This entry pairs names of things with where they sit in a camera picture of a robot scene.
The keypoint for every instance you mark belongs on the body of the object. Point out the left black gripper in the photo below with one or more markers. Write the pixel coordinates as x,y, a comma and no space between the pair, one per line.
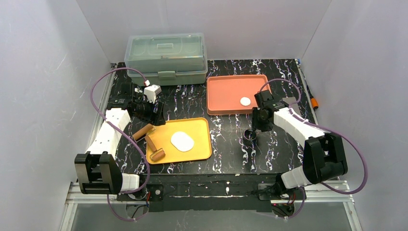
158,114

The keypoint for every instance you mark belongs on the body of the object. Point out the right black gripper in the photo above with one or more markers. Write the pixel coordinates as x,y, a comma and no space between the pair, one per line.
259,124

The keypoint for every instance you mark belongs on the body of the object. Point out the white dough ball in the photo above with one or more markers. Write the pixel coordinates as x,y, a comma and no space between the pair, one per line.
182,141

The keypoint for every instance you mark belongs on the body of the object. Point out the wooden dough roller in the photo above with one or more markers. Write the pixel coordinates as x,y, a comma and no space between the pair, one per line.
157,153

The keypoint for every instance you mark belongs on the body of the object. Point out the metal scraper orange handle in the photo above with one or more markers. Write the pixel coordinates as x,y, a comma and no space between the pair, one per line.
292,101

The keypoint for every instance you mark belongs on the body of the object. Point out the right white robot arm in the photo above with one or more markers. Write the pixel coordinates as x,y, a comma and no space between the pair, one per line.
323,152

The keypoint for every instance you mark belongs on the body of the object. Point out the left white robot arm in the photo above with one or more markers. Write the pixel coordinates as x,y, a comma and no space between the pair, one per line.
96,169

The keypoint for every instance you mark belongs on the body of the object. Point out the flat round white wrapper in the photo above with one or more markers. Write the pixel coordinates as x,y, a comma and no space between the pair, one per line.
245,101

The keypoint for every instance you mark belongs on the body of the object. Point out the yellow plastic tray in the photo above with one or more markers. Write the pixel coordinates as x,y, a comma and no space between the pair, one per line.
196,128

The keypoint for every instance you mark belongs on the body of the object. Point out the orange-red plastic tray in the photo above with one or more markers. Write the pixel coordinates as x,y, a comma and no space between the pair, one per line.
224,93

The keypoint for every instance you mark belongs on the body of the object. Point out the orange black screwdriver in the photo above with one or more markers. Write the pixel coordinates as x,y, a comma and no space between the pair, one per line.
314,103

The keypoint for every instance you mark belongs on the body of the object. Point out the green plastic storage box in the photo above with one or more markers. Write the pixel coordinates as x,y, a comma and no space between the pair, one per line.
167,59

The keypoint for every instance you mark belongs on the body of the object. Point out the aluminium front frame rail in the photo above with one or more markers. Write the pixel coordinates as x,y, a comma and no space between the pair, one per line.
323,210

